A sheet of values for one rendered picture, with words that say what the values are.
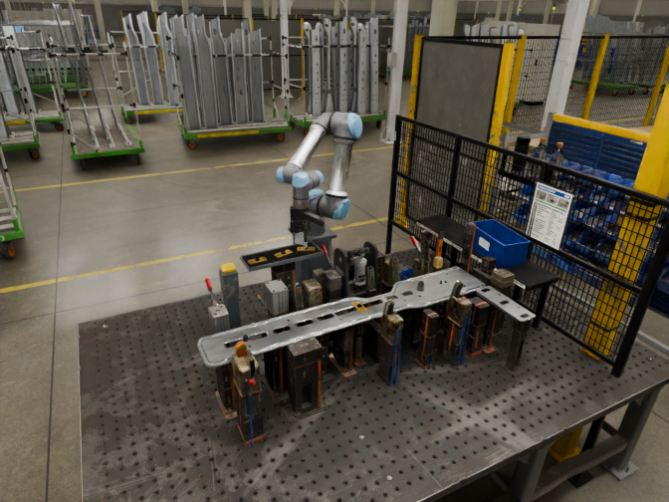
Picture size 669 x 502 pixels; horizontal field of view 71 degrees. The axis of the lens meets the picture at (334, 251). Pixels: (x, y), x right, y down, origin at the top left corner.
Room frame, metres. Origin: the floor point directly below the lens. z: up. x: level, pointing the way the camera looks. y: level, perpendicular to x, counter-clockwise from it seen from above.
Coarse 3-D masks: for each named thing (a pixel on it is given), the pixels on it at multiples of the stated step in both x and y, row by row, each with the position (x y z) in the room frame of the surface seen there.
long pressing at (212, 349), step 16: (448, 272) 2.10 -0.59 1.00; (464, 272) 2.10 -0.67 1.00; (400, 288) 1.93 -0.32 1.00; (416, 288) 1.93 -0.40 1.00; (432, 288) 1.94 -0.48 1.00; (448, 288) 1.94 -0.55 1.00; (464, 288) 1.94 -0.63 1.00; (336, 304) 1.78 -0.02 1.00; (384, 304) 1.79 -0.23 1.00; (400, 304) 1.79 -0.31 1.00; (416, 304) 1.79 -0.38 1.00; (432, 304) 1.81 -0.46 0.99; (272, 320) 1.64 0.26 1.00; (304, 320) 1.65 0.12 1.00; (336, 320) 1.66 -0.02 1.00; (352, 320) 1.66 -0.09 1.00; (368, 320) 1.68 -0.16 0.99; (208, 336) 1.52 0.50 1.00; (224, 336) 1.53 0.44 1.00; (240, 336) 1.53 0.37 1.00; (272, 336) 1.54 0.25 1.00; (288, 336) 1.54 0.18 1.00; (304, 336) 1.54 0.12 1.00; (208, 352) 1.43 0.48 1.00; (224, 352) 1.43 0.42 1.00; (256, 352) 1.44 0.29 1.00
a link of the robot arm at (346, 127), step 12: (336, 120) 2.37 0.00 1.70; (348, 120) 2.34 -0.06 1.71; (360, 120) 2.39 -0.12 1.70; (336, 132) 2.35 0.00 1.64; (348, 132) 2.33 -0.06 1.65; (360, 132) 2.38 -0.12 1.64; (336, 144) 2.35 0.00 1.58; (348, 144) 2.34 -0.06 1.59; (336, 156) 2.33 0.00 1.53; (348, 156) 2.33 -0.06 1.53; (336, 168) 2.30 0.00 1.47; (348, 168) 2.34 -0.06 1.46; (336, 180) 2.29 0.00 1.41; (336, 192) 2.27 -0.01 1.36; (324, 204) 2.26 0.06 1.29; (336, 204) 2.24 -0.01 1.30; (348, 204) 2.28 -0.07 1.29; (324, 216) 2.28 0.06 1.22; (336, 216) 2.22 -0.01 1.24
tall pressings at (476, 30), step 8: (464, 24) 11.86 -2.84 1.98; (464, 32) 11.85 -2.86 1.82; (472, 32) 11.61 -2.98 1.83; (480, 32) 11.78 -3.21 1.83; (496, 32) 12.26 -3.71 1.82; (504, 32) 12.04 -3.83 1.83; (512, 32) 11.83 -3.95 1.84; (520, 32) 11.97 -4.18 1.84; (480, 40) 11.76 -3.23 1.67; (488, 40) 12.13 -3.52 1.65; (496, 40) 12.27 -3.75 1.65; (512, 40) 11.84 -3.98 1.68; (512, 64) 12.14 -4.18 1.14
